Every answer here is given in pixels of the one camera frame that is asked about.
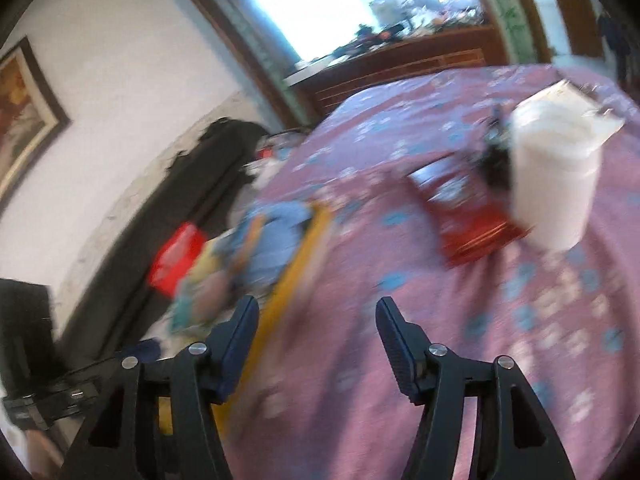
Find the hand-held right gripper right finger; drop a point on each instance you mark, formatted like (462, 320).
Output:
(400, 355)

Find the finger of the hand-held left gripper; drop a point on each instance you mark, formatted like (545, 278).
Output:
(85, 385)

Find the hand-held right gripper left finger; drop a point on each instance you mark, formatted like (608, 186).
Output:
(235, 350)

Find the blue towel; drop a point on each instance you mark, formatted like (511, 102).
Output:
(270, 245)

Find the yellow-rimmed fabric storage box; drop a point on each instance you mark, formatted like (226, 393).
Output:
(300, 260)

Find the person's left forearm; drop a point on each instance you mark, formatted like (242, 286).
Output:
(42, 452)

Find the dark blue cloth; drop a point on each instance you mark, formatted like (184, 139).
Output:
(142, 350)

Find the purple floral tablecloth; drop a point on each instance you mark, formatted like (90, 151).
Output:
(375, 270)

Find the red plastic bin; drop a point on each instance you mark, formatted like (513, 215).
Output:
(175, 260)

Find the red packet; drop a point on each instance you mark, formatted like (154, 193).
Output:
(465, 225)

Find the long black bag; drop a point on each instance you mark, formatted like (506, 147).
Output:
(200, 185)

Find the dark small object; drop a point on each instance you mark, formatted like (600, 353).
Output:
(497, 160)

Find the framed painting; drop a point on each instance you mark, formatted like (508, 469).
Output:
(20, 115)

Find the white plastic jar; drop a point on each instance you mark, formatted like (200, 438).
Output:
(550, 185)

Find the wooden cabinet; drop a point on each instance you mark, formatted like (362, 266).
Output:
(415, 60)

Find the white notebook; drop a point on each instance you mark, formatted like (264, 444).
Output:
(565, 91)

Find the wood-framed mirror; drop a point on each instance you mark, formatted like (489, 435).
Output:
(310, 0)

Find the wooden door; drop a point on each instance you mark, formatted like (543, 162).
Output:
(570, 5)

